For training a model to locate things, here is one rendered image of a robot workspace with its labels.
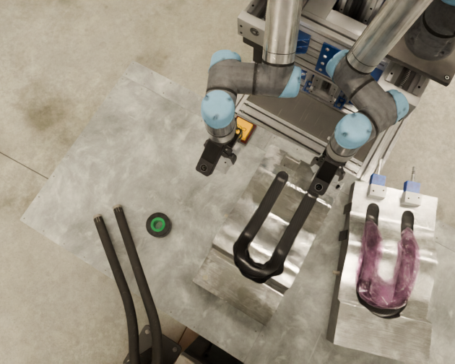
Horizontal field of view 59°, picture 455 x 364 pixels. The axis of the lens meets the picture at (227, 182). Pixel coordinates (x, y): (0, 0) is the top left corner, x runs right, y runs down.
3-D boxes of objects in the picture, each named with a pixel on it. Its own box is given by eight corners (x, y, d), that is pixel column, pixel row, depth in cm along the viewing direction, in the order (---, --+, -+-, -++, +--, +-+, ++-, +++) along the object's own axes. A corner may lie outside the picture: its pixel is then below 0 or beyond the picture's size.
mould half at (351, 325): (350, 184, 134) (360, 175, 123) (430, 201, 131) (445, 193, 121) (326, 339, 122) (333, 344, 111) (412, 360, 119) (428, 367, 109)
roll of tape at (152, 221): (172, 237, 132) (170, 236, 129) (147, 238, 132) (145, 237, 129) (172, 213, 134) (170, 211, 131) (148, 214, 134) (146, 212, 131)
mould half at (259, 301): (269, 152, 138) (272, 139, 125) (338, 189, 134) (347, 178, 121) (194, 281, 128) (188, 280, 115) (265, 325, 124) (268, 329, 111)
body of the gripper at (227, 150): (243, 137, 116) (243, 120, 104) (228, 162, 114) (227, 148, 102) (221, 126, 117) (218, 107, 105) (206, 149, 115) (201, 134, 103)
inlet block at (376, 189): (370, 160, 133) (375, 155, 128) (385, 163, 132) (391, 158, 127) (364, 198, 130) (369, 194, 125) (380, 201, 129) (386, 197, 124)
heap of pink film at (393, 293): (360, 217, 125) (367, 212, 118) (418, 230, 123) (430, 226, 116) (347, 301, 119) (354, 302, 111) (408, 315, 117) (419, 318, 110)
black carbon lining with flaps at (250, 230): (278, 170, 129) (280, 161, 120) (323, 193, 127) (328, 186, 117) (224, 264, 122) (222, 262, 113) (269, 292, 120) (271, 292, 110)
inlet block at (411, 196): (403, 167, 132) (409, 162, 127) (418, 170, 131) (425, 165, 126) (398, 205, 129) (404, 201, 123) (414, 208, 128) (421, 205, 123)
